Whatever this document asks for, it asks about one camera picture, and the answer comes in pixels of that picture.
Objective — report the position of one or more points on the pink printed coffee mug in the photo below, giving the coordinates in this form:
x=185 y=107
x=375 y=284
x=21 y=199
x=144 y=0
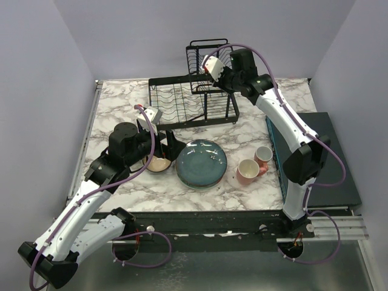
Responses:
x=263 y=155

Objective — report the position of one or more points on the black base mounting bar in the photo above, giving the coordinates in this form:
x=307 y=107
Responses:
x=223 y=231

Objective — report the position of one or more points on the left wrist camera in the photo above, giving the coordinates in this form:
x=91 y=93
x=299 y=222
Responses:
x=153 y=114

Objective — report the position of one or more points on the dark bowl cream inside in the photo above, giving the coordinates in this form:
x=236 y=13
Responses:
x=158 y=165

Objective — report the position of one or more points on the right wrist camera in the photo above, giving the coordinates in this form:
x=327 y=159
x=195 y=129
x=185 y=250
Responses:
x=212 y=66

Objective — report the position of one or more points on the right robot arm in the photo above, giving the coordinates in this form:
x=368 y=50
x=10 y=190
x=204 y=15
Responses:
x=308 y=149

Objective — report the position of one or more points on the left aluminium rail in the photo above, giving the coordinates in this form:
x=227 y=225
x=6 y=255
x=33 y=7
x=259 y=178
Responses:
x=84 y=145

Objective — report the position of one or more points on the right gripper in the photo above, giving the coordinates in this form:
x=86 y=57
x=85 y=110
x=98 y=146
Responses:
x=217 y=83

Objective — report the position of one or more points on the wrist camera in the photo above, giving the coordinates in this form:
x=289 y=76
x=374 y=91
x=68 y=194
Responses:
x=212 y=66
x=153 y=114

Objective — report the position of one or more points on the black wire dish rack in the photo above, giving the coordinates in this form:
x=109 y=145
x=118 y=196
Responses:
x=191 y=100

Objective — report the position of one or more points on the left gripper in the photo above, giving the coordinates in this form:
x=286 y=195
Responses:
x=173 y=148

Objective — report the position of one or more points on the red plate under stack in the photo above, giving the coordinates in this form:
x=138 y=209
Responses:
x=198 y=186

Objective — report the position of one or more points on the blue ceramic plate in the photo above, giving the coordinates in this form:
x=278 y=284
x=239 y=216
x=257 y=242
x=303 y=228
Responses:
x=201 y=161

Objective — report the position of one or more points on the plain pink mug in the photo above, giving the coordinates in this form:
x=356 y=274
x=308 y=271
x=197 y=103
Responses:
x=249 y=170

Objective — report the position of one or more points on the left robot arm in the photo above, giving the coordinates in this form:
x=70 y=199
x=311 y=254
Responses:
x=57 y=254

